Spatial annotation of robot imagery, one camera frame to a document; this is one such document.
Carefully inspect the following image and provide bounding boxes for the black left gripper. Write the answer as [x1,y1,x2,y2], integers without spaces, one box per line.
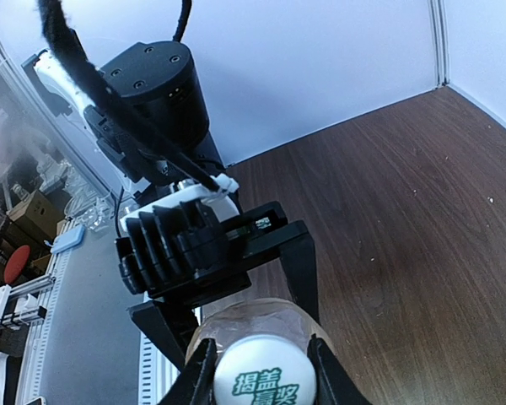
[116,199,320,371]

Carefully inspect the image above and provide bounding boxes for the light blue box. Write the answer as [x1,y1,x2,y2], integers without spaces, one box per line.
[50,224,86,255]

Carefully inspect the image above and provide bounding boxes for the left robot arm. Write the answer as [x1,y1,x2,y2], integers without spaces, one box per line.
[22,41,319,368]

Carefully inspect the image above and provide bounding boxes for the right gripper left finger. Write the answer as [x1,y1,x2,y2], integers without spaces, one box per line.
[158,338,218,405]

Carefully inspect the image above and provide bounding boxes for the white tea bottle cap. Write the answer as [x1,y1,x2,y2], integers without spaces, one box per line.
[213,334,317,405]

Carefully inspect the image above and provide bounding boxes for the left black cable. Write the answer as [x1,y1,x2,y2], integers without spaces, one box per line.
[35,0,240,199]

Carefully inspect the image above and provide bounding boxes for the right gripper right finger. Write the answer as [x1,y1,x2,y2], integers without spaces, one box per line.
[307,334,371,405]

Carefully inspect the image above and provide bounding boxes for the amber tea bottle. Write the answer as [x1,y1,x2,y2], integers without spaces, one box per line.
[186,298,334,367]

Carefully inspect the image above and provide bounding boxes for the red round stool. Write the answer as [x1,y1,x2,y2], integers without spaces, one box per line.
[3,245,30,285]

